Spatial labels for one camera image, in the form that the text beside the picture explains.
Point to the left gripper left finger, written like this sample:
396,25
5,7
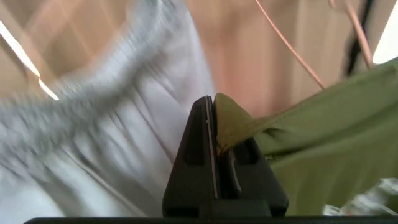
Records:
189,174

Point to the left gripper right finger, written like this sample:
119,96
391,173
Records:
255,183

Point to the green garment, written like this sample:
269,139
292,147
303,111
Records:
326,140

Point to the pale grey shorts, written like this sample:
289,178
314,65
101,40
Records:
109,124

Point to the pink clothes hanger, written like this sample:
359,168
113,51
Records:
357,31

